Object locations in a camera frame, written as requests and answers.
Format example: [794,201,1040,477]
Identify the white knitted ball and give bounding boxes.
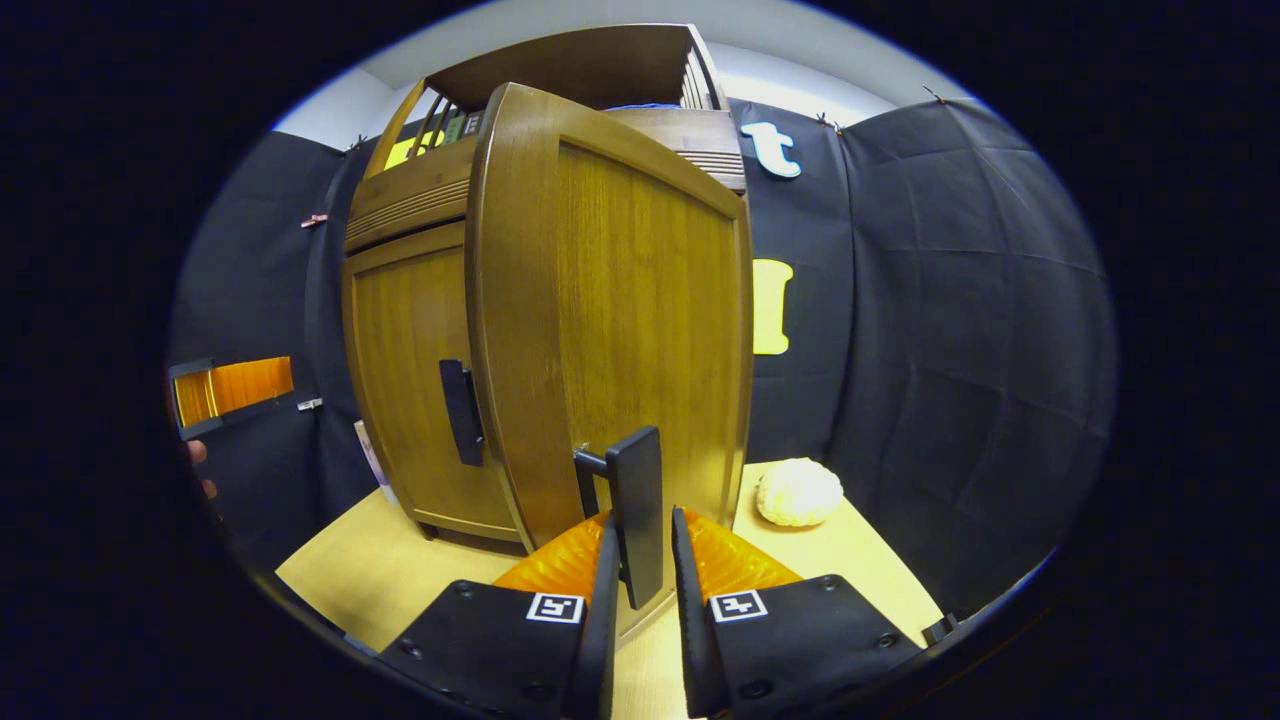
[757,458,844,528]

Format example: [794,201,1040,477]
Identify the wooden double-door shoe cabinet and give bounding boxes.
[340,22,751,546]

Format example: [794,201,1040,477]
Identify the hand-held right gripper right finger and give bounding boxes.
[670,506,923,720]

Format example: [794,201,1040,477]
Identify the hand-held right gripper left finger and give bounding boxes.
[378,510,623,720]

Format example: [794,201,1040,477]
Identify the black backdrop cloth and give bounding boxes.
[165,95,1119,621]

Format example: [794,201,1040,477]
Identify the wooden cabinet door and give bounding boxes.
[342,222,521,546]
[465,82,756,641]

